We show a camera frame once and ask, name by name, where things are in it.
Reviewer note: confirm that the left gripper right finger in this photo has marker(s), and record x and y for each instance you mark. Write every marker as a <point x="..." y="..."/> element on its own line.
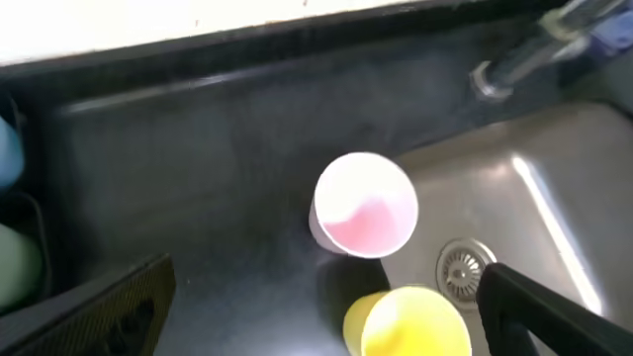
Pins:
<point x="539" y="321"/>

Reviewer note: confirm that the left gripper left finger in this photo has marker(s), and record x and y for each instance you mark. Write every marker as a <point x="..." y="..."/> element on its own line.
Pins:
<point x="99" y="316"/>

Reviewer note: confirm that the yellow cup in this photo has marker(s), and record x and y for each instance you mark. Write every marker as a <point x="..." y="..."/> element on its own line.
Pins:
<point x="415" y="326"/>

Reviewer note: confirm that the pink cup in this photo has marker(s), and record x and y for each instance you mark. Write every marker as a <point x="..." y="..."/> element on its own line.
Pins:
<point x="366" y="207"/>

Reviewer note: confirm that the green cup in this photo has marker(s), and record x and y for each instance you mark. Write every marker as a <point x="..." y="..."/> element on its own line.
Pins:
<point x="17" y="267"/>

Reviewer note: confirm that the black tray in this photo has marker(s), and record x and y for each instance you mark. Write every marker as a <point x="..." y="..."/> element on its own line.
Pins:
<point x="30" y="207"/>

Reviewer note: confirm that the steel sink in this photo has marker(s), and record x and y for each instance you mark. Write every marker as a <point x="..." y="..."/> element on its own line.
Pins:
<point x="499" y="198"/>

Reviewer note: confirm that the blue cup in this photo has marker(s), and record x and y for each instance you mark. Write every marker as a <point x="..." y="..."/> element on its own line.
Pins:
<point x="9" y="153"/>

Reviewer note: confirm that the steel tap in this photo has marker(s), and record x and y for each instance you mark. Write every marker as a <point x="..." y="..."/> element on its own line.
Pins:
<point x="524" y="54"/>

